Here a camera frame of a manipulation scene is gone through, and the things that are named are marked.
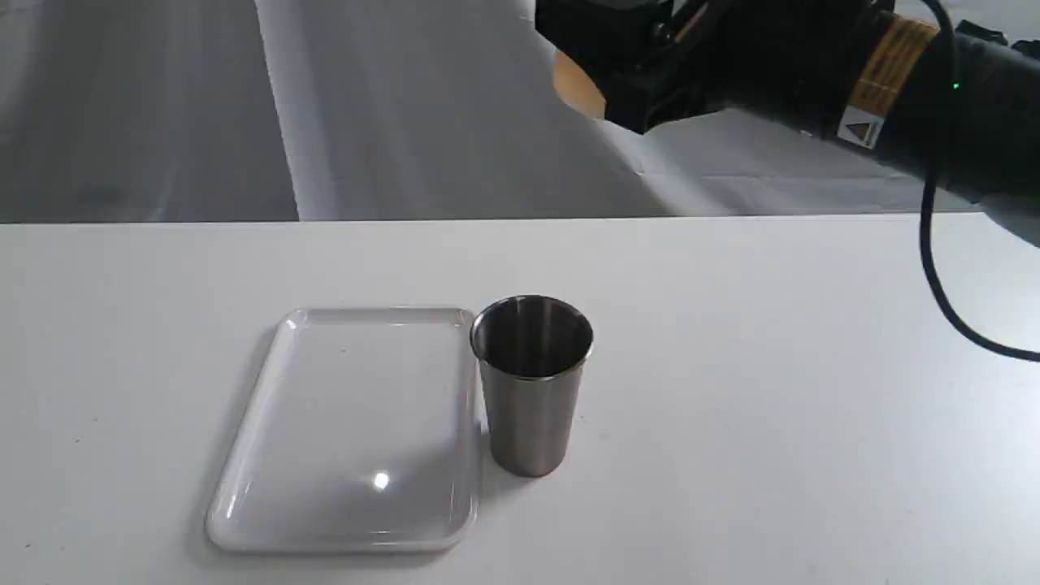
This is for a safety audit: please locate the clear plastic tray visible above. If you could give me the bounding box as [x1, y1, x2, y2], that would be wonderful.
[206, 306, 482, 555]

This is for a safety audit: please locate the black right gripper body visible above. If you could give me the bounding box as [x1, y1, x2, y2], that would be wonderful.
[534, 1, 813, 136]

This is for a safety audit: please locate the grey fabric backdrop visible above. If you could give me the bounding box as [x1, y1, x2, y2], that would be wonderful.
[2, 1, 941, 223]

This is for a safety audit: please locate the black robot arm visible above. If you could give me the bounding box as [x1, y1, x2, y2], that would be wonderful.
[534, 1, 1039, 244]

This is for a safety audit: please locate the translucent squeeze bottle amber liquid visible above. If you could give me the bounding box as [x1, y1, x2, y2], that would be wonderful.
[552, 50, 606, 119]

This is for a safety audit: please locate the stainless steel cup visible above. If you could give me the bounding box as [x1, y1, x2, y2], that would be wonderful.
[469, 295, 595, 478]

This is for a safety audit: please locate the black cable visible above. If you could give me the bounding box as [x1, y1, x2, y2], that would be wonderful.
[918, 0, 1040, 363]

